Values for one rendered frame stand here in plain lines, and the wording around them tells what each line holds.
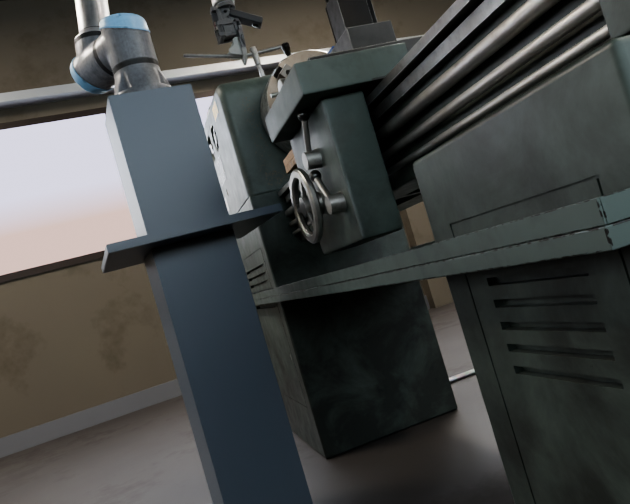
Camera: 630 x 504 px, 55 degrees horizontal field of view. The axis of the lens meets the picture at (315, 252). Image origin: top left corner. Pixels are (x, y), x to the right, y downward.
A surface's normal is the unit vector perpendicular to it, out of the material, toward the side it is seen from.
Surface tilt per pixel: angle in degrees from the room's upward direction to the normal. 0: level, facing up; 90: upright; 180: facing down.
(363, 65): 90
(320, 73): 90
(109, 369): 90
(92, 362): 90
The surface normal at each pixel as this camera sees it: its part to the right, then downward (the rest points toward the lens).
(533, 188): -0.93, 0.26
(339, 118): 0.25, -0.11
